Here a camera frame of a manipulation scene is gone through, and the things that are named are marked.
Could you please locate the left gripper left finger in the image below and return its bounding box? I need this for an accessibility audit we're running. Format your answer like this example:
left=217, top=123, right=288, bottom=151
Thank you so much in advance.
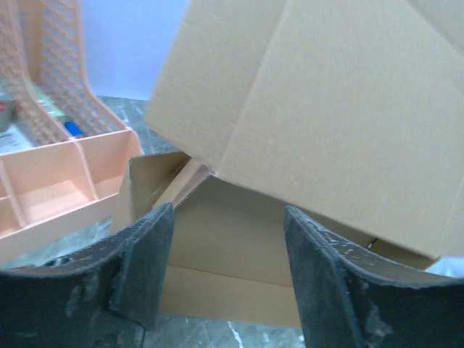
left=1, top=204, right=174, bottom=347

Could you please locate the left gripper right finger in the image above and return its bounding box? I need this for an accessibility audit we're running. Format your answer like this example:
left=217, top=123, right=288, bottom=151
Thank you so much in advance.
left=284, top=206, right=463, bottom=347

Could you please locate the large cardboard box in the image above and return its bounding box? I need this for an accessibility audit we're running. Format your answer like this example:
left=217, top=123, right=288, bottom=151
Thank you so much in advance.
left=111, top=1, right=463, bottom=327

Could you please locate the peach plastic file organizer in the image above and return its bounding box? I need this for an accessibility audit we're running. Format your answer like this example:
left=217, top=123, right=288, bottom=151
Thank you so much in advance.
left=1, top=1, right=141, bottom=262

